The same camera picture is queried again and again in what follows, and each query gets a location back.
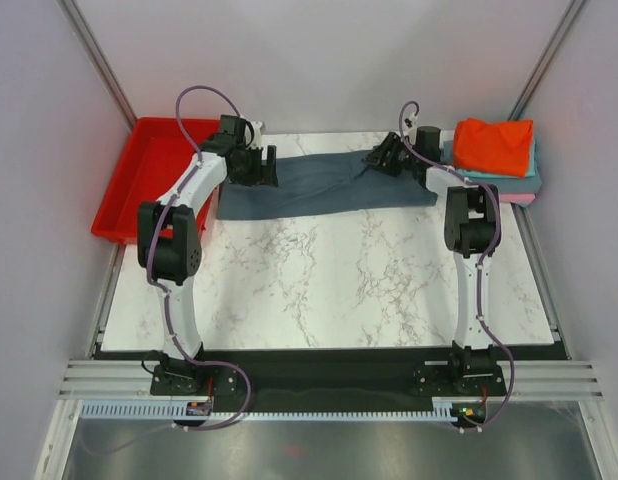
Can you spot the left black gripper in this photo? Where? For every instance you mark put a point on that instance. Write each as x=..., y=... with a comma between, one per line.
x=262, y=175

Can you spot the aluminium extrusion rail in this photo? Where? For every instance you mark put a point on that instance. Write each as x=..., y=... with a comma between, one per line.
x=534, y=380

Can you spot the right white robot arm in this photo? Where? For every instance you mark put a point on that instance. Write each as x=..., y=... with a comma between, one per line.
x=471, y=232

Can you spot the folded orange t-shirt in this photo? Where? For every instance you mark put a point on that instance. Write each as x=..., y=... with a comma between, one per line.
x=475, y=126

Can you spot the red plastic tray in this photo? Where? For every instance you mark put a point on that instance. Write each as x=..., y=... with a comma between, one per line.
x=153, y=158

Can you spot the folded teal t-shirt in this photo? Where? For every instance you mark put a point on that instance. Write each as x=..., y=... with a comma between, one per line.
x=495, y=156

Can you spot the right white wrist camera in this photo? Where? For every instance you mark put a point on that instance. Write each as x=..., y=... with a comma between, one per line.
x=411, y=122

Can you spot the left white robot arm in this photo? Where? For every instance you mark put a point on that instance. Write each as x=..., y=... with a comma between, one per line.
x=168, y=236

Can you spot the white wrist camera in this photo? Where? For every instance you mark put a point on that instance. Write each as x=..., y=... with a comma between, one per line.
x=411, y=122
x=253, y=134

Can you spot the dark blue-grey t-shirt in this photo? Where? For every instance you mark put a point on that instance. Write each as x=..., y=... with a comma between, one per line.
x=321, y=184

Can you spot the white slotted cable duct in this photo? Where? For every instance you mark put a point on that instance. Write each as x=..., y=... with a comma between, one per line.
x=190, y=410

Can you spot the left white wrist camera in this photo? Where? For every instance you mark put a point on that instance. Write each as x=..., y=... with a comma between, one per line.
x=253, y=134

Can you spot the folded grey-blue t-shirt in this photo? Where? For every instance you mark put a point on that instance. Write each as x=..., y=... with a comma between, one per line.
x=507, y=184

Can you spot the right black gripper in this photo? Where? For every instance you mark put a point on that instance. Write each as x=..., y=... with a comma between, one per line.
x=377, y=156

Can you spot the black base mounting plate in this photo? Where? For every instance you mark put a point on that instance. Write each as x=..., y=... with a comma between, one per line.
x=351, y=379

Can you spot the folded pink t-shirt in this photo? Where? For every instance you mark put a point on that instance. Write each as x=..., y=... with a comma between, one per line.
x=520, y=199

